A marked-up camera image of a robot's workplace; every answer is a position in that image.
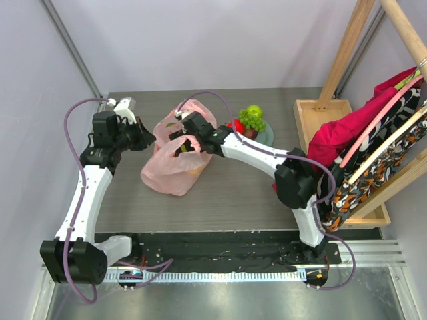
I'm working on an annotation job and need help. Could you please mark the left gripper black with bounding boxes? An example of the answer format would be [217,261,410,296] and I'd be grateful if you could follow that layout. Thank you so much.
[113,117,155,153]

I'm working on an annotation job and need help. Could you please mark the pink plastic bag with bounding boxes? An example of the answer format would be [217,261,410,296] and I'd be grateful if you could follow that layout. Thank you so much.
[141,111,212,196]

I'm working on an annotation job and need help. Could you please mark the green grapes bunch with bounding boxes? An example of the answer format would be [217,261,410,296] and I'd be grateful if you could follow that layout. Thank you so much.
[238,109,266,132]

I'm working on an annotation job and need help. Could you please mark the green apple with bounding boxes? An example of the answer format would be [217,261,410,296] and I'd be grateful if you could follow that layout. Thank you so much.
[246,105,263,119]

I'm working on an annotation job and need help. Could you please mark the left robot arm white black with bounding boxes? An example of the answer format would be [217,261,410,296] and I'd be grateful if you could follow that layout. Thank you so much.
[40,109,155,285]

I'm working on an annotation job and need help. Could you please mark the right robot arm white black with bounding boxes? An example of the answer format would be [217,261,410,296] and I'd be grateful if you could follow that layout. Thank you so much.
[169,111,328,263]

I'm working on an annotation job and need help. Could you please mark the dark purple plum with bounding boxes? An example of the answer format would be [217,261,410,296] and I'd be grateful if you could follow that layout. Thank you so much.
[244,129,258,140]

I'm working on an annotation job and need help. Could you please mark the grey plate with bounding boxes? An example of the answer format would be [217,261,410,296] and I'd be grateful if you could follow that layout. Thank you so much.
[255,122,274,147]

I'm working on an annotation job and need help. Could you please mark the magenta cloth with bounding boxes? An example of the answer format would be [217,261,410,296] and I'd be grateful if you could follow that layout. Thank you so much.
[307,67,416,167]

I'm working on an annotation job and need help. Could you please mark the patterned black orange cloth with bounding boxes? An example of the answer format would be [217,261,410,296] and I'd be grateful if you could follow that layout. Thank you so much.
[318,87,426,231]

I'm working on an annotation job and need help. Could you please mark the cream hanger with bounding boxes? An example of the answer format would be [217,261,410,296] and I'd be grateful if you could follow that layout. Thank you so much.
[348,102,426,184]

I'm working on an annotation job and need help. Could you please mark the wooden round pole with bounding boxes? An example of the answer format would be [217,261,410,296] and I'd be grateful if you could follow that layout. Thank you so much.
[380,0,426,79]

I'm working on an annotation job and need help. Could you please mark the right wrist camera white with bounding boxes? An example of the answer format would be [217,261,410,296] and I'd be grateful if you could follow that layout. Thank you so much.
[174,109,193,121]

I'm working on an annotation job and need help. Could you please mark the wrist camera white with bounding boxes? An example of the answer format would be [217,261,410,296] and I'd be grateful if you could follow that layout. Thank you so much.
[174,109,193,121]
[106,97,137,124]

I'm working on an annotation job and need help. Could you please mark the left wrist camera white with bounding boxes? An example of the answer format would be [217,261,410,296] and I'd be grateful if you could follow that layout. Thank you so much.
[106,97,137,124]

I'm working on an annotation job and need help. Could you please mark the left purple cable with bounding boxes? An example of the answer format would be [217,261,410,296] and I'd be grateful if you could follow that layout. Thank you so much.
[63,97,175,305]

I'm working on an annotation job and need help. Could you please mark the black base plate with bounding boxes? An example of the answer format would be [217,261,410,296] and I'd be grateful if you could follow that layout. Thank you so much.
[93,229,343,274]

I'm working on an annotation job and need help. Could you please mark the white slotted cable duct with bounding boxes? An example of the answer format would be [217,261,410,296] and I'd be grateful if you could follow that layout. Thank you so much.
[103,269,306,283]

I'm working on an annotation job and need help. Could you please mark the aluminium frame rail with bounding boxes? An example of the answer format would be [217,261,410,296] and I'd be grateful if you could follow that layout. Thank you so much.
[39,0,102,97]

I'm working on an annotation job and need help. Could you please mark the wooden upright post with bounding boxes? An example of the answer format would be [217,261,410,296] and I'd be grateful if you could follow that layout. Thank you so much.
[316,0,375,111]

